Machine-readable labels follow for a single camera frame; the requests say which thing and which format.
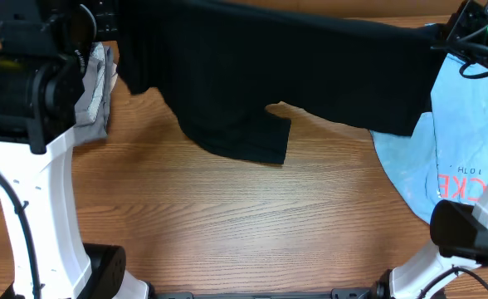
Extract black t-shirt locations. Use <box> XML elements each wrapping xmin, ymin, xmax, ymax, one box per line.
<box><xmin>118</xmin><ymin>0</ymin><xmax>445</xmax><ymax>164</ymax></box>

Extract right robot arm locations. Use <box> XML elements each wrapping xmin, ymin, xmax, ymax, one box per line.
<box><xmin>365</xmin><ymin>1</ymin><xmax>488</xmax><ymax>298</ymax></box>

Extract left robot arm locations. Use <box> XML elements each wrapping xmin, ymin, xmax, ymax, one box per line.
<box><xmin>0</xmin><ymin>0</ymin><xmax>154</xmax><ymax>299</ymax></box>

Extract folded grey trousers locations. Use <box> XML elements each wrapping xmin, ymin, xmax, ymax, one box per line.
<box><xmin>74</xmin><ymin>42</ymin><xmax>118</xmax><ymax>146</ymax></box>

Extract light blue printed t-shirt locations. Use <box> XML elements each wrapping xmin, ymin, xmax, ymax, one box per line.
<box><xmin>370</xmin><ymin>24</ymin><xmax>488</xmax><ymax>225</ymax></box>

